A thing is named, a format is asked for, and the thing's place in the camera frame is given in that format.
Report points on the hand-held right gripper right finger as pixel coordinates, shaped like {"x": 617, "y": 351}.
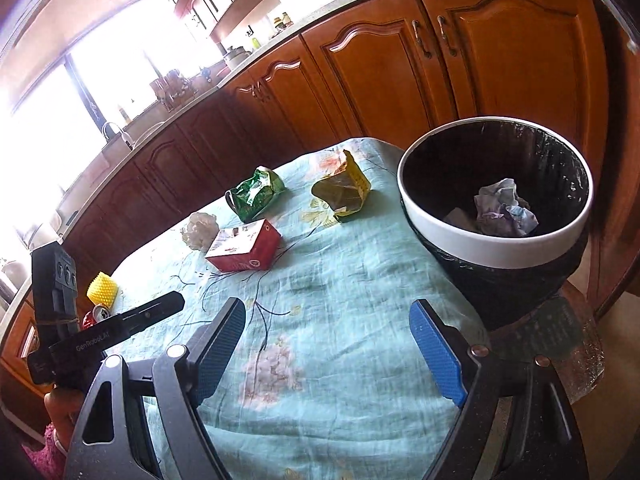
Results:
{"x": 440, "y": 355}

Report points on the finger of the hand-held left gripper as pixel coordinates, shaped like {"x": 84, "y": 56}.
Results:
{"x": 150, "y": 312}

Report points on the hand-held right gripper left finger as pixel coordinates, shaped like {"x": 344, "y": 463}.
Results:
{"x": 217, "y": 350}

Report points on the white foam fruit net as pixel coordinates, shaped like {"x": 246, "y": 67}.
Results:
{"x": 199, "y": 230}

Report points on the red and white carton box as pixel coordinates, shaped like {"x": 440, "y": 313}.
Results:
{"x": 250, "y": 255}

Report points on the white bin with black liner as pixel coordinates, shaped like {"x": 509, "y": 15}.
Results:
{"x": 500, "y": 250}

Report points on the blue-white paper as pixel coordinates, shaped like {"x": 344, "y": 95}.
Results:
{"x": 505, "y": 205}

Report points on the person's left forearm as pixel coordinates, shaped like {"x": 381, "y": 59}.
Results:
{"x": 47, "y": 455}

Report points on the person's left hand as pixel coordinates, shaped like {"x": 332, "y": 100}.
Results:
{"x": 62, "y": 412}

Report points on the red drink can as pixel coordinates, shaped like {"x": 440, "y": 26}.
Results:
{"x": 97, "y": 314}

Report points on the yellow foam fruit net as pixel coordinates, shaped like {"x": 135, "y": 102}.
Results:
{"x": 102, "y": 289}

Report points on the teal floral tablecloth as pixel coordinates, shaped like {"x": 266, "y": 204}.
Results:
{"x": 325, "y": 310}

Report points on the green foil wrapper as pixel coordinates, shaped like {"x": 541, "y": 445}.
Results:
{"x": 255, "y": 192}

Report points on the chrome faucet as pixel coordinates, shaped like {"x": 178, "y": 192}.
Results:
{"x": 117, "y": 132}

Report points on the gold foil bag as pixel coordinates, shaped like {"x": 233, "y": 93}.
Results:
{"x": 345, "y": 190}

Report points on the kitchen window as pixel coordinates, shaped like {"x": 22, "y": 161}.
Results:
{"x": 100, "y": 100}

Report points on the dish rack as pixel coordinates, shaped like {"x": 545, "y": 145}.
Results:
{"x": 172, "y": 90}

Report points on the white rice cooker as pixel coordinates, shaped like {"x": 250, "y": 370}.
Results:
{"x": 236, "y": 57}

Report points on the wooden base cabinets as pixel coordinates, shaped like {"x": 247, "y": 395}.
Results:
{"x": 380, "y": 70}

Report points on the spice jars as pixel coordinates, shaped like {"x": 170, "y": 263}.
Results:
{"x": 282, "y": 20}

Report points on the wooden door frame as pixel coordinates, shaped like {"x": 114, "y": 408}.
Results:
{"x": 612, "y": 260}

